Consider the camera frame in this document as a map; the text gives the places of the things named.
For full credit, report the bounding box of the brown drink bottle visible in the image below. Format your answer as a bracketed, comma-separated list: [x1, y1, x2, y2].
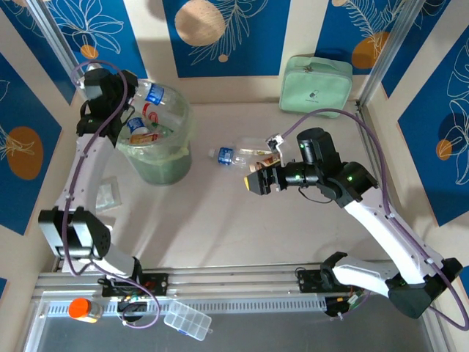
[248, 153, 283, 173]

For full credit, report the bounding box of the red-capped clear bottle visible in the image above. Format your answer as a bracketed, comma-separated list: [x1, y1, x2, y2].
[141, 102, 166, 124]

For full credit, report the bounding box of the blue-capped blue-label clear bottle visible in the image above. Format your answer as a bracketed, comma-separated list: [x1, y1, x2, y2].
[130, 79, 175, 111]

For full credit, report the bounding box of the red-gold label clear bottle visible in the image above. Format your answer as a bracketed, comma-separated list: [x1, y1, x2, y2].
[128, 132, 164, 144]

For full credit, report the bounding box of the clear bottle white cap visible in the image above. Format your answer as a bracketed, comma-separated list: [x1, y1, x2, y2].
[236, 136, 274, 155]

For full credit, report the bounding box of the white-capped blue-label clear bottle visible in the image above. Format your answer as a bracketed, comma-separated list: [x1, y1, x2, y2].
[207, 145, 256, 168]

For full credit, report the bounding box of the translucent bin with green liner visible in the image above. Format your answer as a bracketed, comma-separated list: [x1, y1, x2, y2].
[116, 78, 194, 186]

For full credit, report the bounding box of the clear plastic packet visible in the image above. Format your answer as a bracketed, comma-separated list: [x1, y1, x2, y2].
[95, 175, 122, 213]

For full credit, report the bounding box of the mint green zip pouch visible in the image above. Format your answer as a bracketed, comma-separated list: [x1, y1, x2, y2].
[278, 54, 355, 119]

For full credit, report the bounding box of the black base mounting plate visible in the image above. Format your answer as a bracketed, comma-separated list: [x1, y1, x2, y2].
[99, 273, 170, 298]
[295, 266, 330, 294]

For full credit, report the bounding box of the grey metal base panel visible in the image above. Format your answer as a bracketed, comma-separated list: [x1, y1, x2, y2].
[23, 291, 446, 352]

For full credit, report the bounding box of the clear plastic compartment box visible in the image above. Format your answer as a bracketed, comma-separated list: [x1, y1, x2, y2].
[163, 301, 214, 342]

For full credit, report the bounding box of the jar with orange cap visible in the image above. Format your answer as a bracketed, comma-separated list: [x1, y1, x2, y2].
[67, 297, 104, 324]

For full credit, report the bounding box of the aluminium frame post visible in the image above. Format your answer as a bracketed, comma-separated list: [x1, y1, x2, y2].
[23, 0, 103, 117]
[357, 0, 428, 111]

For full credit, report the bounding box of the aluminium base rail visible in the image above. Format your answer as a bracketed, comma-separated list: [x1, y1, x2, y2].
[32, 259, 404, 300]

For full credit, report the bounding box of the white slotted cable duct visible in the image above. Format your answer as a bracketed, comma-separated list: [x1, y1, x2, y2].
[45, 296, 329, 316]

